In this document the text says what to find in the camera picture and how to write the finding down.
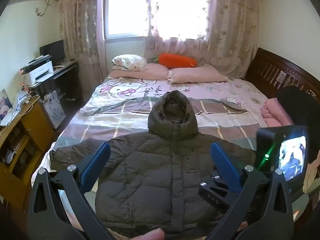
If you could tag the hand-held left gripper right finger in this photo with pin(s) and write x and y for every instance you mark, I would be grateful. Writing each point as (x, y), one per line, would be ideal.
(223, 163)

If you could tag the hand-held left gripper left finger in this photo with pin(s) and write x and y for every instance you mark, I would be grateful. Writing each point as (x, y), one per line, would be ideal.
(96, 163)

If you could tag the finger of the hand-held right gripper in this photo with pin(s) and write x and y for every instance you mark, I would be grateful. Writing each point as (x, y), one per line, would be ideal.
(217, 188)

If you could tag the olive hooded puffer jacket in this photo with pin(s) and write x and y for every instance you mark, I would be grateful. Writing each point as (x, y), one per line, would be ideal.
(160, 160)

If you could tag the person's left hand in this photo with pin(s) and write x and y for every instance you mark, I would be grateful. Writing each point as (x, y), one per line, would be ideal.
(150, 235)

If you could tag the folded pink blanket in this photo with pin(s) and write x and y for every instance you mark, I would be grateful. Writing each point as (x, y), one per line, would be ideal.
(273, 112)

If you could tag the black cloth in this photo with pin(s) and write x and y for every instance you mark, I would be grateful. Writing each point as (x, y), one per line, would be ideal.
(297, 107)

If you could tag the dark wooden headboard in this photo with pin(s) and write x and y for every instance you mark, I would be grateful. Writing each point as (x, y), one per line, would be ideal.
(275, 72)

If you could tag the yellow wooden cabinet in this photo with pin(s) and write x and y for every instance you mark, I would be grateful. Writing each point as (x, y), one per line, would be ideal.
(27, 140)

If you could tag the dark desk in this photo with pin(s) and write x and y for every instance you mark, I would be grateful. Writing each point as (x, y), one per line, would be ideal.
(68, 80)

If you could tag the pink pillow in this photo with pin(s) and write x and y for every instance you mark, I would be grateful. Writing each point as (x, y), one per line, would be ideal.
(142, 73)
(197, 75)

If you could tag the white printer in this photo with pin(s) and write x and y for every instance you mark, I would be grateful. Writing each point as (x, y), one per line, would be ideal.
(40, 72)

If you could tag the white floral pillow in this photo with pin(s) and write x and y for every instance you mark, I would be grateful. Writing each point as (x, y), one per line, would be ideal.
(128, 61)

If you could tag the sheer floral lace curtain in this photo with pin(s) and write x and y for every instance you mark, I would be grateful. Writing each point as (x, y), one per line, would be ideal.
(232, 37)

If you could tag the orange carrot plush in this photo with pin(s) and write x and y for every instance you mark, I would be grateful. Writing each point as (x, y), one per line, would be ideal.
(176, 60)

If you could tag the black monitor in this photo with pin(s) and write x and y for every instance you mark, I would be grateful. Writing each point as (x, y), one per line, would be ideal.
(52, 50)

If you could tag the pink floral curtain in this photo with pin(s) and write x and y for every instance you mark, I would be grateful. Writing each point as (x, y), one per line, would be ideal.
(80, 30)

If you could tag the window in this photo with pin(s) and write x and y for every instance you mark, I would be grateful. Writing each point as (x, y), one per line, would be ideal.
(125, 7)

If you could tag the picture frame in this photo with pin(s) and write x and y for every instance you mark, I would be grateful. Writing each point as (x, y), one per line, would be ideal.
(5, 103)

